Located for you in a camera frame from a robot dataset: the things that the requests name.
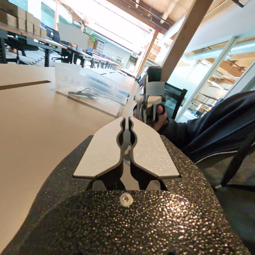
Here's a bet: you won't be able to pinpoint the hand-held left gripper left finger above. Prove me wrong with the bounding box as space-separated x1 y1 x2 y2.
73 117 126 188

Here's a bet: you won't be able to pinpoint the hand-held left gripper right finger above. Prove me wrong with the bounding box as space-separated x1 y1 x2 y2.
128 116 180 188

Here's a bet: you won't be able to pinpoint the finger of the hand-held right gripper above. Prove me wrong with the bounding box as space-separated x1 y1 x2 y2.
135 96 145 120
145 97 156 124

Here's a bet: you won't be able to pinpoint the clear plastic bin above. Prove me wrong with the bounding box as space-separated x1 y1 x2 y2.
55 62 130 117

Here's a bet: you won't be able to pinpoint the grey usb hub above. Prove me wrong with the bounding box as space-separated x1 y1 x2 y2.
68 89 98 100

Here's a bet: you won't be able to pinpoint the person's right forearm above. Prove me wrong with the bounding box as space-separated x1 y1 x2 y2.
161 91 255 162

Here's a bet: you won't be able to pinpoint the person's right hand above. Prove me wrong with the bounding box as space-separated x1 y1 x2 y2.
154 103 168 132

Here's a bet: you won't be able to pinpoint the black office chair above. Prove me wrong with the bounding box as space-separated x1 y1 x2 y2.
163 83 188 120

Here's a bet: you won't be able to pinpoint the person's torso in dark jacket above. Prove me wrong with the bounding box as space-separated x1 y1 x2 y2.
195 132 255 243

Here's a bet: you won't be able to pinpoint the row of cardboard boxes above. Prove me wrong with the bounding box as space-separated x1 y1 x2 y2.
0 6 46 38

